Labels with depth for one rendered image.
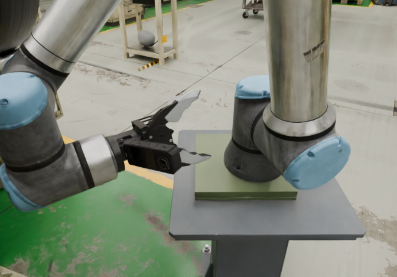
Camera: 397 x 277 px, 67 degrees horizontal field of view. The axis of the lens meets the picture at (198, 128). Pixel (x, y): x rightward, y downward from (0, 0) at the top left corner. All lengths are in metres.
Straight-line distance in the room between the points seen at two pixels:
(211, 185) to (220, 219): 0.10
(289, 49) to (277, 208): 0.47
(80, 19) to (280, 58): 0.34
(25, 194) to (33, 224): 1.27
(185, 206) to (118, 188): 1.04
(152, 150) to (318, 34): 0.34
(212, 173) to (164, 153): 0.42
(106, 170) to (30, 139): 0.13
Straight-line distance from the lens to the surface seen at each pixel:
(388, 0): 8.84
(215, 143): 1.02
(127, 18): 5.99
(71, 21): 0.56
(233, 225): 0.81
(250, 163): 0.86
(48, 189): 0.54
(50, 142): 0.50
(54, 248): 1.66
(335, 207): 0.93
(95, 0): 0.55
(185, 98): 0.58
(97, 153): 0.54
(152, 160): 0.53
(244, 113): 0.79
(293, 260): 1.54
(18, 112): 0.47
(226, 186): 0.86
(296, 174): 0.65
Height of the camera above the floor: 1.21
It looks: 31 degrees down
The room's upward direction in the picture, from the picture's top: straight up
